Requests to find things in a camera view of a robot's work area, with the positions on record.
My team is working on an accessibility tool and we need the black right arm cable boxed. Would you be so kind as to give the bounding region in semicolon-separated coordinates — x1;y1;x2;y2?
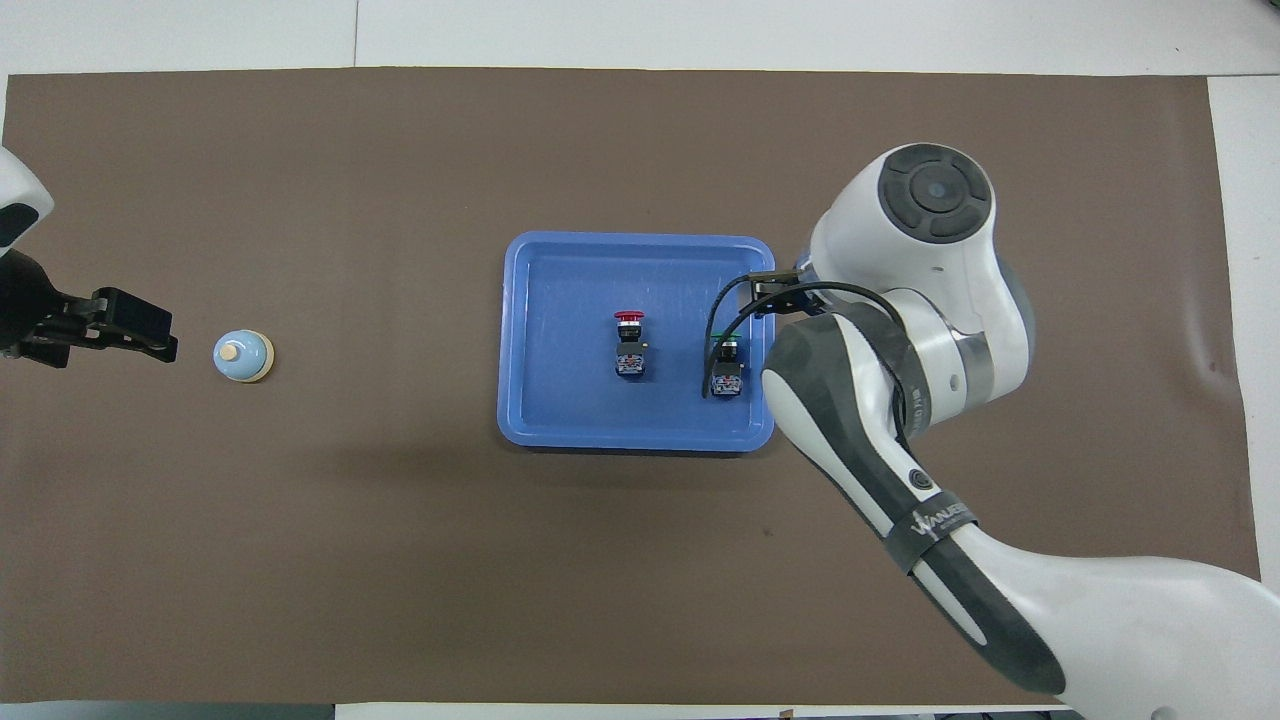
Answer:
702;272;913;446

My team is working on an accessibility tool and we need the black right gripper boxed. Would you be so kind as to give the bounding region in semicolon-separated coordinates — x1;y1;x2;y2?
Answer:
748;271;809;321

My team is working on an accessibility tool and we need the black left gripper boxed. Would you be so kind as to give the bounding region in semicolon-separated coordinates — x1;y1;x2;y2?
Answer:
0;250;180;369

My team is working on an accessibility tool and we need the light blue desk bell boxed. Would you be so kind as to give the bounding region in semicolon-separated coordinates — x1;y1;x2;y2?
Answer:
212;329;276;385

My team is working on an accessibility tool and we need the blue plastic tray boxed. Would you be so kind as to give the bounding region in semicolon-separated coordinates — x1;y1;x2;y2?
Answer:
497;231;777;452

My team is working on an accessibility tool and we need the brown table mat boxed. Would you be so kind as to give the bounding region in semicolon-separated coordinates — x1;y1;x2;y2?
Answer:
0;68;1263;707

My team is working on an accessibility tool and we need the green push button switch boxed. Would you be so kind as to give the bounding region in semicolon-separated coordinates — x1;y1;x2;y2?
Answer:
708;336;747;400

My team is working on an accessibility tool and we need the red push button switch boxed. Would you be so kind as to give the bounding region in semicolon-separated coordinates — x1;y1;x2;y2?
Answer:
613;310;650;380

